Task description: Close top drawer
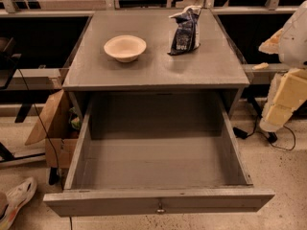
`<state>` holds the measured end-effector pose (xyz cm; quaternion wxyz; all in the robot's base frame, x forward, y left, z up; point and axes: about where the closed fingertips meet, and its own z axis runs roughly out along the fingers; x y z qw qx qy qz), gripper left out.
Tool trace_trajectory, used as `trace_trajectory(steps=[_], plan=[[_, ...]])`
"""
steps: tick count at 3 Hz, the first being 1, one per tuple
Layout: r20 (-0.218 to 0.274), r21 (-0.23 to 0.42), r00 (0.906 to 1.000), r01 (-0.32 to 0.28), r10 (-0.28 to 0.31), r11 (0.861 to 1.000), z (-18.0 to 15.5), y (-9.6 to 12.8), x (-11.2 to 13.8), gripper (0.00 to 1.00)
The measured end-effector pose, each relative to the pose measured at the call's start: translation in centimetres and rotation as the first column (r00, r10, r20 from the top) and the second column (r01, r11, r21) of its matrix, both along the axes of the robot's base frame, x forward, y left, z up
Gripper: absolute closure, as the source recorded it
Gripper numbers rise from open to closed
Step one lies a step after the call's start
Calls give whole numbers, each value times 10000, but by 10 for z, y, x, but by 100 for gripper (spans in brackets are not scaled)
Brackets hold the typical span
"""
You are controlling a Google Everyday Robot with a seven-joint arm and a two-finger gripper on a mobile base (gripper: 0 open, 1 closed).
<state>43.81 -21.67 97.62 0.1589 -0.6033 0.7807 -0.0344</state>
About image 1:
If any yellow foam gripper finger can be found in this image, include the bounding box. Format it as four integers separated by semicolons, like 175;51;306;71
258;29;283;55
260;68;307;132

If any grey top drawer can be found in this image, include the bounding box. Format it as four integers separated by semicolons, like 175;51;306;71
44;91;274;217

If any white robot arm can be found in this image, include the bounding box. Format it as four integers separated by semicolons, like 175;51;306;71
259;1;307;132

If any grey drawer cabinet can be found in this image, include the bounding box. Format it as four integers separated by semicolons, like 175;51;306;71
61;9;250;120

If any yellow foam scrap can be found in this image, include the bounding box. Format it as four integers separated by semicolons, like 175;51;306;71
251;62;269;70

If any blue chip bag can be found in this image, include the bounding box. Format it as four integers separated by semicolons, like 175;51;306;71
169;5;201;56

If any green item in box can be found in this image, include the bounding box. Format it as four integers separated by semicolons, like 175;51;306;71
68;107;82;131

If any brown cardboard box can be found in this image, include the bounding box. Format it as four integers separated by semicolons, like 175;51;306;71
25;90;78;169

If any white sneaker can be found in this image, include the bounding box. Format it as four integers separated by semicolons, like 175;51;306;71
0;177;37;230

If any black floor cable left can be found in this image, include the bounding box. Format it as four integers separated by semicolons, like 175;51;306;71
6;56;74;230

